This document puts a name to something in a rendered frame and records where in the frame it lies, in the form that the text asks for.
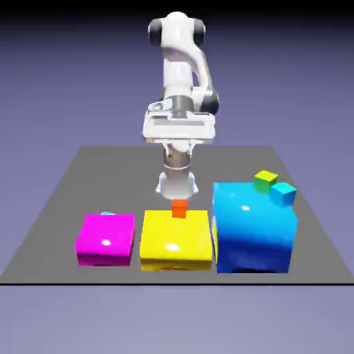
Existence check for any large magenta box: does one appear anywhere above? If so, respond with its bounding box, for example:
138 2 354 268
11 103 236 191
75 213 136 268

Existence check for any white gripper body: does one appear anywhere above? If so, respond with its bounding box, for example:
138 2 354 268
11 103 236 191
142 109 217 145

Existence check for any small orange cube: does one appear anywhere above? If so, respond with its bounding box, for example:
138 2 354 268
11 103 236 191
171 198 189 219

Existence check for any large blue box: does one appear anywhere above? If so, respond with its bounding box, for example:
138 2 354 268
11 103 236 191
212 181 299 274

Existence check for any small green cube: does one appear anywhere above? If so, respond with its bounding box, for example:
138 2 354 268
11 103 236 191
253 170 279 196

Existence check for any large yellow box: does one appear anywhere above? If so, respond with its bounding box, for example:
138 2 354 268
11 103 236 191
139 209 214 272

